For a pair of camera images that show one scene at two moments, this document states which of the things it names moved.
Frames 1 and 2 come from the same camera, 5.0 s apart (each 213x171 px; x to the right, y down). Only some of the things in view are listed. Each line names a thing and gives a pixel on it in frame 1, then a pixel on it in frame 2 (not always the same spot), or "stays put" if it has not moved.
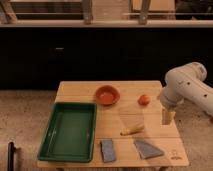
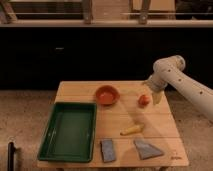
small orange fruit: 144,100 stays put
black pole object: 11,150 stays put
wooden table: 129,129 stays put
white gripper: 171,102 -> 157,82
